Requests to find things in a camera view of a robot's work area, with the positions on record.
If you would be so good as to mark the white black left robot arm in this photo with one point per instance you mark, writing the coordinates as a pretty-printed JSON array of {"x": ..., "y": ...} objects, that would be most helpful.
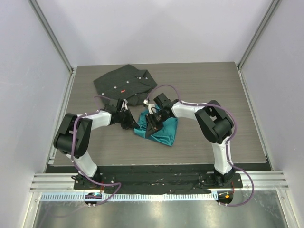
[{"x": 73, "y": 136}]

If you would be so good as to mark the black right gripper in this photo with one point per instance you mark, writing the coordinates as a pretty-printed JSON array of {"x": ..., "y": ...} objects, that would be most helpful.
[{"x": 153, "y": 126}]

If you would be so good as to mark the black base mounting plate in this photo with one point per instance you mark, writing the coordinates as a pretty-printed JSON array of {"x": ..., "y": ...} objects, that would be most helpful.
[{"x": 158, "y": 180}]

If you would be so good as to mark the aluminium frame rail right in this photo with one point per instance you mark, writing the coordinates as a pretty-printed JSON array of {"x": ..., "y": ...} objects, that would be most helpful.
[{"x": 274, "y": 4}]

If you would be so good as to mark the aluminium frame post left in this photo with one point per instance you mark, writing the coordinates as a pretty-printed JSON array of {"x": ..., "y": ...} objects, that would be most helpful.
[{"x": 50, "y": 33}]

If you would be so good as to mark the dark pinstriped shirt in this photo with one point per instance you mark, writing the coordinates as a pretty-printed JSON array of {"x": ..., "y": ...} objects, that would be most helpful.
[{"x": 127, "y": 83}]

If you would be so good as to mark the white slotted cable duct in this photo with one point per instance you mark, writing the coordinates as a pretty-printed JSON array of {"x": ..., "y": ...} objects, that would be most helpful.
[{"x": 90, "y": 197}]

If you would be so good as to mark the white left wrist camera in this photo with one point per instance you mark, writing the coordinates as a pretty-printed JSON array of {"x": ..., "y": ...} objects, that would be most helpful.
[{"x": 124, "y": 105}]

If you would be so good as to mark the teal satin napkin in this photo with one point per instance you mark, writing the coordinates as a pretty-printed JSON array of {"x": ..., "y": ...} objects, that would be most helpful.
[{"x": 165, "y": 136}]

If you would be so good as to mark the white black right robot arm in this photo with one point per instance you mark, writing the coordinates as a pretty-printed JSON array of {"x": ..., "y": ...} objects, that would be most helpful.
[{"x": 214, "y": 122}]

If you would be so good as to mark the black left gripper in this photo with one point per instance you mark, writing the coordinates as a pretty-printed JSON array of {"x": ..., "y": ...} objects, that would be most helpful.
[{"x": 131, "y": 122}]

